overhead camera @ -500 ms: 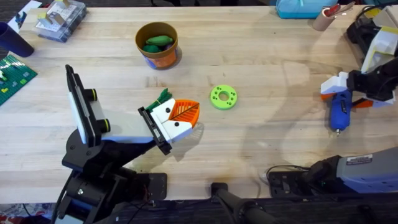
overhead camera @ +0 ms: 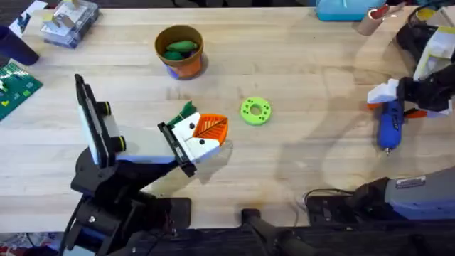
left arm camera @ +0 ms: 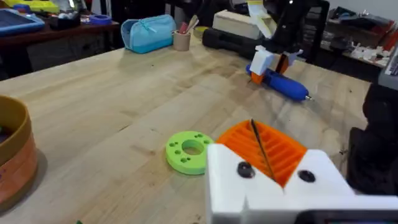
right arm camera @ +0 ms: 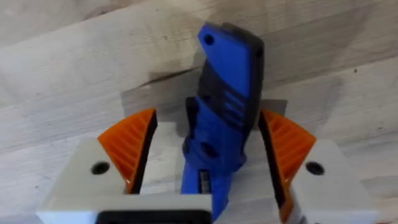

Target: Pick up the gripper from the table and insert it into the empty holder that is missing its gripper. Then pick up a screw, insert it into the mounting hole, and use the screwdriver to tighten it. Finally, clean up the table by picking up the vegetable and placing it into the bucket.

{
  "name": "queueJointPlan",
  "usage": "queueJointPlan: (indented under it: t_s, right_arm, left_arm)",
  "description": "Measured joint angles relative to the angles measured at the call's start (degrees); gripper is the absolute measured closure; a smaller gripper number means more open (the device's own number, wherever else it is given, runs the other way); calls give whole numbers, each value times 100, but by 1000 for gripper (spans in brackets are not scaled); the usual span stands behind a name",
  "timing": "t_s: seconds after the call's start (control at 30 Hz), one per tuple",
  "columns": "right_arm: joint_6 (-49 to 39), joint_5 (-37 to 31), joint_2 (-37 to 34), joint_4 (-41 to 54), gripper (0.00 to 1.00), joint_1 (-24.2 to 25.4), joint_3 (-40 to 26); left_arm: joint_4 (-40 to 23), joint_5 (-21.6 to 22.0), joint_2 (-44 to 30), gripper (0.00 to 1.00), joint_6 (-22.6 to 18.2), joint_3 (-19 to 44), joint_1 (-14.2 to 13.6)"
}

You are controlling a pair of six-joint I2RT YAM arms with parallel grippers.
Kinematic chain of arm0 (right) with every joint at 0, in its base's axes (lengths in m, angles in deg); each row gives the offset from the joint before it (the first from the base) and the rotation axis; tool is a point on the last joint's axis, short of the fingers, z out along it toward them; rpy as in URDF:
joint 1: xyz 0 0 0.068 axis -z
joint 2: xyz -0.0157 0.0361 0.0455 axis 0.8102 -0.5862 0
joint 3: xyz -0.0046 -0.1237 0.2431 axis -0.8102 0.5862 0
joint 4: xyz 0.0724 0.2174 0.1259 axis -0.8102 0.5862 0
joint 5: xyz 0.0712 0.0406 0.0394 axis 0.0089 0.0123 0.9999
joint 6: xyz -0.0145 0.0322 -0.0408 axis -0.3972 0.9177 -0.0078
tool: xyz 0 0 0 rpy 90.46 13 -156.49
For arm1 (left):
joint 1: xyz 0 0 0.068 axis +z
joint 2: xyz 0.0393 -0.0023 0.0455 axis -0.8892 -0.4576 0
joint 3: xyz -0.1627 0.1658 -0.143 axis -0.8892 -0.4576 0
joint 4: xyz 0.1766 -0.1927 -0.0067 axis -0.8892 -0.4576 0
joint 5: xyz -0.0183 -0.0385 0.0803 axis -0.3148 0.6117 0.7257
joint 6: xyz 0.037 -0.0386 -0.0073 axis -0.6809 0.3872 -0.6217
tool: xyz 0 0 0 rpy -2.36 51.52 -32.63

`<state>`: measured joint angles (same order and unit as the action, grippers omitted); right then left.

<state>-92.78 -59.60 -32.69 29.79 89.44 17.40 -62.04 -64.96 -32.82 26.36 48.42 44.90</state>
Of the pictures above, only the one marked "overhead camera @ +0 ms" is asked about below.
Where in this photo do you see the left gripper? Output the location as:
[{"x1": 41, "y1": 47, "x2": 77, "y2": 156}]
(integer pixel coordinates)
[{"x1": 95, "y1": 100, "x2": 230, "y2": 178}]

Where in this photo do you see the blue electric screwdriver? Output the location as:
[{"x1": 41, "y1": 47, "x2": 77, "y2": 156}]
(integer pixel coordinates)
[{"x1": 375, "y1": 99, "x2": 405, "y2": 156}]

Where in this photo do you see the toy vegetable with green leaves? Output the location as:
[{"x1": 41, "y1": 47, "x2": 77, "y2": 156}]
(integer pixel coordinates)
[{"x1": 166, "y1": 100, "x2": 198, "y2": 127}]

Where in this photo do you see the green disc with holes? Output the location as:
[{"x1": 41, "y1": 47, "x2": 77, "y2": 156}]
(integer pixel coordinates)
[{"x1": 240, "y1": 96, "x2": 273, "y2": 127}]

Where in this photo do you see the orange tub with toy vegetables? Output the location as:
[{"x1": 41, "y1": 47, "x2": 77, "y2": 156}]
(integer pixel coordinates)
[{"x1": 154, "y1": 24, "x2": 205, "y2": 80}]

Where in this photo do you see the blue plastic box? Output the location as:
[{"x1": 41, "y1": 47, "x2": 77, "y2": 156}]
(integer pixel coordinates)
[{"x1": 314, "y1": 0, "x2": 387, "y2": 23}]

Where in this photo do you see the clear plastic box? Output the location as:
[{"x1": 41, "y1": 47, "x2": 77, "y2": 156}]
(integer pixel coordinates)
[{"x1": 40, "y1": 0, "x2": 100, "y2": 50}]

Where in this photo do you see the green board with blocks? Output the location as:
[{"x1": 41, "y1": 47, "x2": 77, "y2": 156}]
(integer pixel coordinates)
[{"x1": 0, "y1": 62, "x2": 44, "y2": 122}]

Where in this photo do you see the dark blue cup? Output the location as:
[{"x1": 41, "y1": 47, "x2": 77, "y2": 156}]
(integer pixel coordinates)
[{"x1": 0, "y1": 24, "x2": 41, "y2": 67}]

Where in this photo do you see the white paper card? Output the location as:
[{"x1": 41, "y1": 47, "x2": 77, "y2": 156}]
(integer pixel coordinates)
[{"x1": 9, "y1": 0, "x2": 49, "y2": 38}]

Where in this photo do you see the black cable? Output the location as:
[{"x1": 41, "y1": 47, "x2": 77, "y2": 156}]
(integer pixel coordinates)
[{"x1": 298, "y1": 187, "x2": 356, "y2": 214}]

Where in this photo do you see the black rail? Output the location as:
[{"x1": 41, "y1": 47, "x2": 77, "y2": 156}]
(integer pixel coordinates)
[{"x1": 117, "y1": 208, "x2": 455, "y2": 256}]

